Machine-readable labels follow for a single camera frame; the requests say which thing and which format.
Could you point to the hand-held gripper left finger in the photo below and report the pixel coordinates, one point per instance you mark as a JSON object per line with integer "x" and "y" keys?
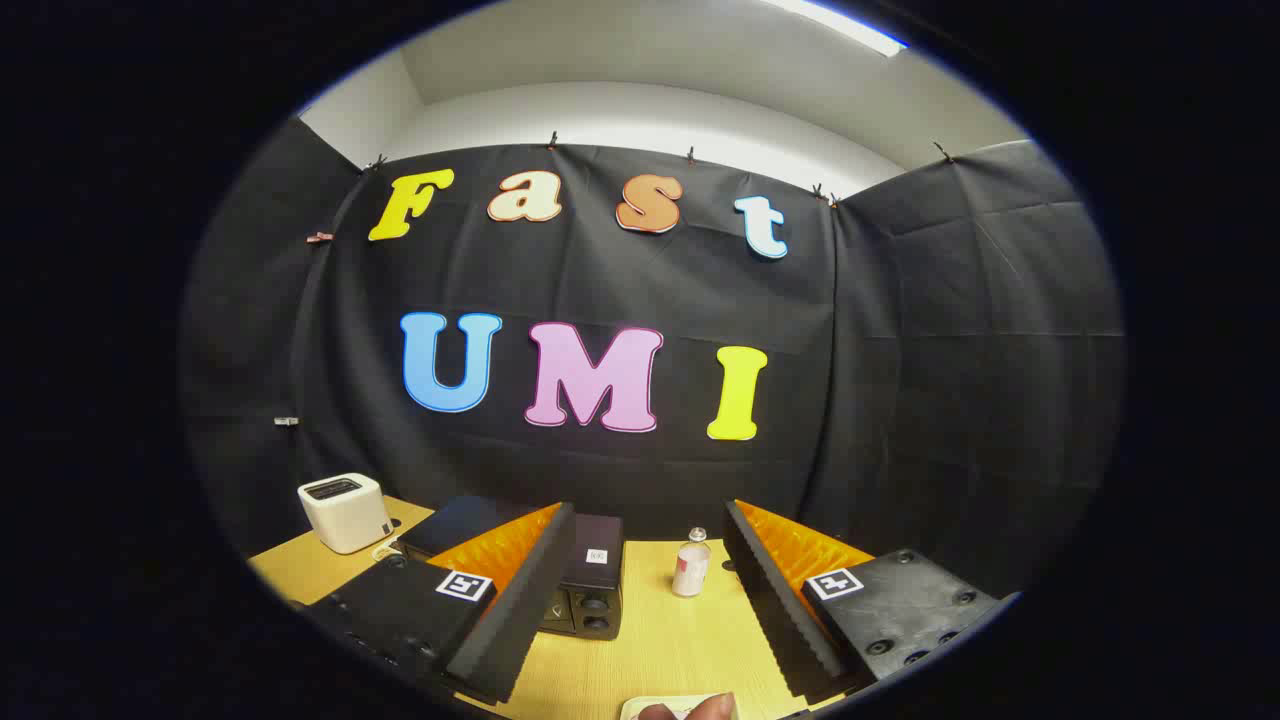
{"x": 525, "y": 600}

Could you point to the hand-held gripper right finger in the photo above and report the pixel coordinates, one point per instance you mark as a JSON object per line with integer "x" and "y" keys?
{"x": 775, "y": 600}

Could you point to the black toaster oven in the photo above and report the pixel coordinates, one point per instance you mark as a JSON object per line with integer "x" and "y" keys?
{"x": 595, "y": 530}

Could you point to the cream plate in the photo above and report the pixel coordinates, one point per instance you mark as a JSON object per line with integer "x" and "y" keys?
{"x": 628, "y": 708}

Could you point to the white toaster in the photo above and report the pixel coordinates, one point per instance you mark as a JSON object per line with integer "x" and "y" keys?
{"x": 345, "y": 512}

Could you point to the clear glass bottle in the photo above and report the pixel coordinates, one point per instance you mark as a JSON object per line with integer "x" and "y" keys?
{"x": 690, "y": 570}

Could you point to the row of black cloth clips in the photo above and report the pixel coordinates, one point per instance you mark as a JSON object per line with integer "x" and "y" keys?
{"x": 551, "y": 140}

